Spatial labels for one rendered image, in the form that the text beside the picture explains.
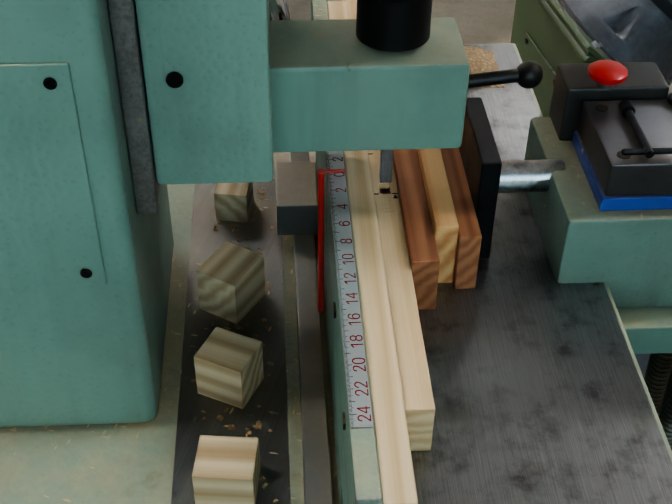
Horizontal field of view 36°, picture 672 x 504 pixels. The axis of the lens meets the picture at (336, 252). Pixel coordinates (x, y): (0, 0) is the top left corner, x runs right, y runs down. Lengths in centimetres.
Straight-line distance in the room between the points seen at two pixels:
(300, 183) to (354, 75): 27
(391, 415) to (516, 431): 10
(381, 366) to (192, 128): 20
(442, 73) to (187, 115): 17
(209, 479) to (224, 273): 20
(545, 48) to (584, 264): 76
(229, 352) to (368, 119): 22
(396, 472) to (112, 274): 24
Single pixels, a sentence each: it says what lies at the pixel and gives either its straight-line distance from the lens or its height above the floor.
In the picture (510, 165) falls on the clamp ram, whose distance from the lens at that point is 81.
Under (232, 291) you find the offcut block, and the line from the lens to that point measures 88.
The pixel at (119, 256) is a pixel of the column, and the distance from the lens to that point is 71.
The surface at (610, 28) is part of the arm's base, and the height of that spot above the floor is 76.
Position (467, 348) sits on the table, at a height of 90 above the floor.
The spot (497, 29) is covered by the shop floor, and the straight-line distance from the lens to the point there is 307.
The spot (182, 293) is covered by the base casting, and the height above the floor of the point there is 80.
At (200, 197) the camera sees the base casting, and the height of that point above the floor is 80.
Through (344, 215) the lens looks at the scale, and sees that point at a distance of 76.
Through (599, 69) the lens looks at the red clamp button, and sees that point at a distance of 83.
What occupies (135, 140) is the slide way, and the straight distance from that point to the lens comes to 70.
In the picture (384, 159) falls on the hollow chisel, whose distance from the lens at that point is 79.
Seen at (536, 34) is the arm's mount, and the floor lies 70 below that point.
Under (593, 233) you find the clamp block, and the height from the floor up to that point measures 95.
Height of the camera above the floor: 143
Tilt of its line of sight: 40 degrees down
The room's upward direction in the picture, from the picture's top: 1 degrees clockwise
